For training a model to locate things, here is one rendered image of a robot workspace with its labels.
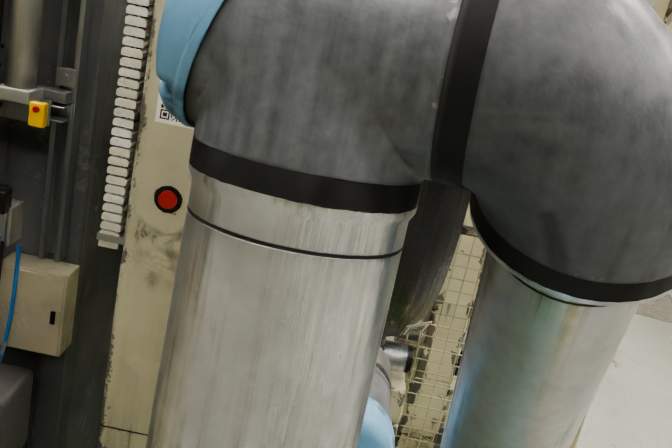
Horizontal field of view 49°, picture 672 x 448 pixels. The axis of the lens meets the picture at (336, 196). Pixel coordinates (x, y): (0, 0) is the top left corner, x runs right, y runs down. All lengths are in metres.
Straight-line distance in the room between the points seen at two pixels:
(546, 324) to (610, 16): 0.16
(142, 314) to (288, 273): 0.99
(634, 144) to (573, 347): 0.14
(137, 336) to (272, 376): 0.99
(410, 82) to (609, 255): 0.12
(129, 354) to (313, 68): 1.07
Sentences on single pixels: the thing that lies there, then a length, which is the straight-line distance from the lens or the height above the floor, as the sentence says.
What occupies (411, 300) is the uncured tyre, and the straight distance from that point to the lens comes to 1.04.
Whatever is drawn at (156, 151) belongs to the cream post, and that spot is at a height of 1.13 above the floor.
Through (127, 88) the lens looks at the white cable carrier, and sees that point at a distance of 1.22.
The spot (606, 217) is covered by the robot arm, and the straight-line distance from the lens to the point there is 0.33.
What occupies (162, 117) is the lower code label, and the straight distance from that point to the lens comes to 1.19.
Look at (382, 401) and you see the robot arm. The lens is 0.74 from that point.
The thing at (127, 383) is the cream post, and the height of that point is 0.71.
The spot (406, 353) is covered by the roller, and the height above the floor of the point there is 0.92.
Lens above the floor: 1.45
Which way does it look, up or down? 16 degrees down
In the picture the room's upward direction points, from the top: 12 degrees clockwise
